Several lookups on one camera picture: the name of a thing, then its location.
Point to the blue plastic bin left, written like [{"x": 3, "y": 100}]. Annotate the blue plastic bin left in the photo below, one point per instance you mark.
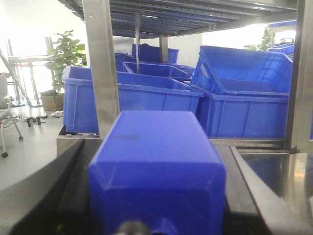
[{"x": 136, "y": 92}]

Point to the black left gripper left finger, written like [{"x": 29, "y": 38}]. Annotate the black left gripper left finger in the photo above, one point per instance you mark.
[{"x": 55, "y": 199}]

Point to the blue bottle-shaped part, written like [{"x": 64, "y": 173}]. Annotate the blue bottle-shaped part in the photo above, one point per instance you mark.
[{"x": 160, "y": 168}]

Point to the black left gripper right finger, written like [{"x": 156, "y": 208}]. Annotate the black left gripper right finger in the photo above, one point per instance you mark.
[{"x": 252, "y": 208}]

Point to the blue bin behind middle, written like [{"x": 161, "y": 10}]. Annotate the blue bin behind middle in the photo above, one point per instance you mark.
[{"x": 156, "y": 70}]

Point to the cardboard box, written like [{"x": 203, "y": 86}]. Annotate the cardboard box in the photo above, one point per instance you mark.
[{"x": 52, "y": 100}]

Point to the tilted blue bin on top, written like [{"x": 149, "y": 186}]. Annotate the tilted blue bin on top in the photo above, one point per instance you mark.
[{"x": 232, "y": 71}]

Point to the stainless steel shelf rack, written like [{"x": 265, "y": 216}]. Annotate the stainless steel shelf rack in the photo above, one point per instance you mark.
[{"x": 162, "y": 19}]

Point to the green potted plant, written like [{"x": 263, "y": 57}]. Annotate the green potted plant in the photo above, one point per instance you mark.
[{"x": 65, "y": 51}]

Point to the blue plastic bin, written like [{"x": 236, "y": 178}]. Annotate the blue plastic bin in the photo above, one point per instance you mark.
[
  {"x": 136, "y": 92},
  {"x": 233, "y": 116}
]

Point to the blue plastic bin right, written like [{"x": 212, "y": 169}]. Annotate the blue plastic bin right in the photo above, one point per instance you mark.
[{"x": 233, "y": 116}]

